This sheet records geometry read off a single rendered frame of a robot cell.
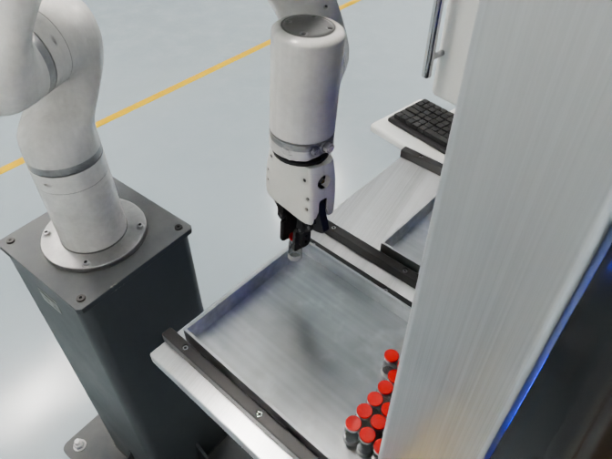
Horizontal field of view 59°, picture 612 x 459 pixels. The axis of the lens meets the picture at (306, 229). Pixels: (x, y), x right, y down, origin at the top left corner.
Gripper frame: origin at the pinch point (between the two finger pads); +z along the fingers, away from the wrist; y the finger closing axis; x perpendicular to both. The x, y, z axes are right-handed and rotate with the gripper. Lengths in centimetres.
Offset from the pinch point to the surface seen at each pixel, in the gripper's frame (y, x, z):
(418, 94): 111, -195, 93
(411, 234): -5.4, -24.0, 10.9
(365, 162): 88, -128, 96
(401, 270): -10.7, -14.6, 9.5
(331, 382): -17.3, 7.6, 12.4
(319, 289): -3.6, -2.9, 12.2
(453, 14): 29, -76, -6
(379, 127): 29, -55, 18
